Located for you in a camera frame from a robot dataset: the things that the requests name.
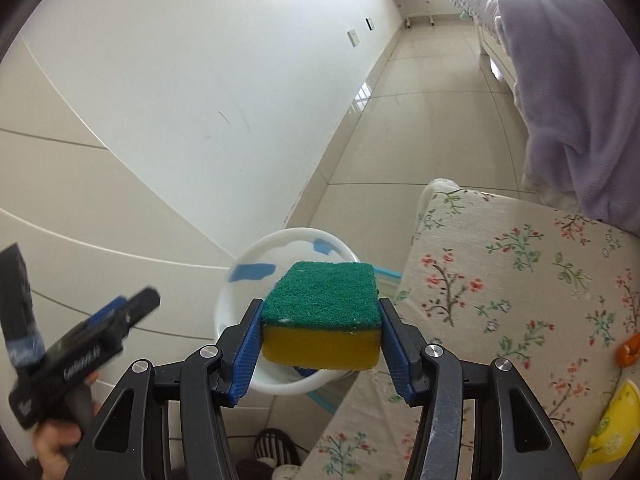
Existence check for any orange peel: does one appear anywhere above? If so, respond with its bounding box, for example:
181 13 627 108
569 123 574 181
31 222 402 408
614 332 640 367

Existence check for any floral cloth covered bench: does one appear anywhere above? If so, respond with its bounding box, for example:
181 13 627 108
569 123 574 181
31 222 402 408
305 177 640 480

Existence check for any purple fleece blanket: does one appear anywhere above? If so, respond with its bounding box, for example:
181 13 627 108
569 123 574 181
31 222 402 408
495 0 640 238

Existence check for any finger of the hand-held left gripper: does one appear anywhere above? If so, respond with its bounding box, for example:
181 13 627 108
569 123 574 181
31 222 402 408
92 287 162 333

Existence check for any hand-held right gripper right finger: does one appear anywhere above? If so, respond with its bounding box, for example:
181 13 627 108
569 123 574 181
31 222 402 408
377 297 583 480

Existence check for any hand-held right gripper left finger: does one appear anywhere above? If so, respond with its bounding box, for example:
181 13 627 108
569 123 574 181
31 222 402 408
62 299 266 480

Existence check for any person's left hand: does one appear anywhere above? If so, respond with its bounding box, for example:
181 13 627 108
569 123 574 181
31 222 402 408
32 420 83 480

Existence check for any green and yellow sponge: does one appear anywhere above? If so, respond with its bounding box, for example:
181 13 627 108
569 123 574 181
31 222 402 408
259 260 383 372

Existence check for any black and white slipper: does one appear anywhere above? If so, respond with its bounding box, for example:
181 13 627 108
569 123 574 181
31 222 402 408
235 427 321 480

